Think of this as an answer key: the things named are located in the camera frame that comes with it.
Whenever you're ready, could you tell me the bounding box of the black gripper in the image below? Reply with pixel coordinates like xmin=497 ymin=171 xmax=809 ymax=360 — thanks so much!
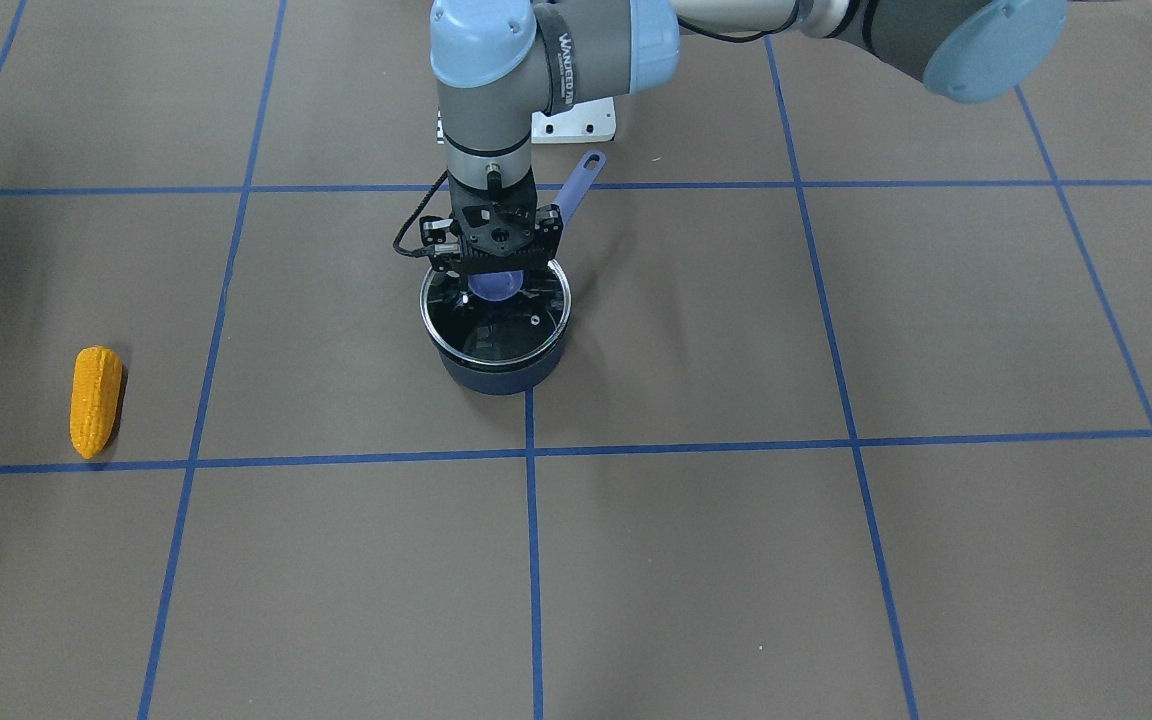
xmin=420 ymin=170 xmax=564 ymax=297

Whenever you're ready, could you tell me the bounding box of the glass pot lid blue knob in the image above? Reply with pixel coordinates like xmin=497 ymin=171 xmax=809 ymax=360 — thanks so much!
xmin=419 ymin=260 xmax=573 ymax=372

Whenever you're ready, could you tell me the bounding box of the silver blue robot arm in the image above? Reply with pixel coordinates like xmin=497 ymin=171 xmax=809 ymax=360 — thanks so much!
xmin=419 ymin=1 xmax=1068 ymax=302

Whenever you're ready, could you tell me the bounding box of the yellow corn cob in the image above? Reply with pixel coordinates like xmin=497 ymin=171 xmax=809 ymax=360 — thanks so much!
xmin=69 ymin=346 xmax=124 ymax=458

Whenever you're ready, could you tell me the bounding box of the dark blue saucepan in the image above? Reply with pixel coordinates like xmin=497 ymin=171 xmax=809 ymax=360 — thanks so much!
xmin=407 ymin=150 xmax=605 ymax=396

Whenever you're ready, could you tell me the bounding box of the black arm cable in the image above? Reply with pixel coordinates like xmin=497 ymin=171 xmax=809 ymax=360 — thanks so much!
xmin=393 ymin=172 xmax=452 ymax=262

